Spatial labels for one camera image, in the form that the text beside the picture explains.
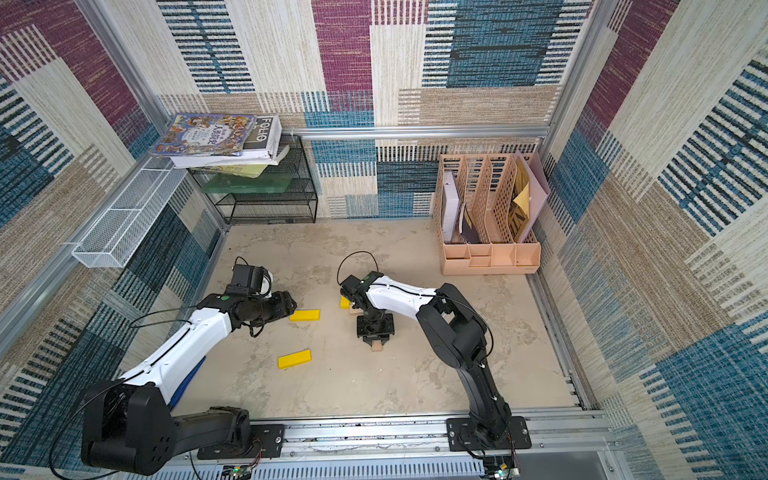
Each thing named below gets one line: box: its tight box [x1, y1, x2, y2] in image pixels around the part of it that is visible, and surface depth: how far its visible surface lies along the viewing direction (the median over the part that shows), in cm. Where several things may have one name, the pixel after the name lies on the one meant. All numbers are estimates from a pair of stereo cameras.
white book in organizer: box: [443, 171, 459, 242], surface depth 104 cm
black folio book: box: [170, 115, 290, 169], surface depth 83 cm
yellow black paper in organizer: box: [513, 158, 530, 238], surface depth 94 cm
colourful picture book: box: [150, 114, 258, 156], surface depth 83 cm
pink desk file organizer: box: [432, 151, 551, 276], surface depth 104 cm
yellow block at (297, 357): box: [277, 349, 313, 369], surface depth 89 cm
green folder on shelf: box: [201, 172, 294, 194], surface depth 96 cm
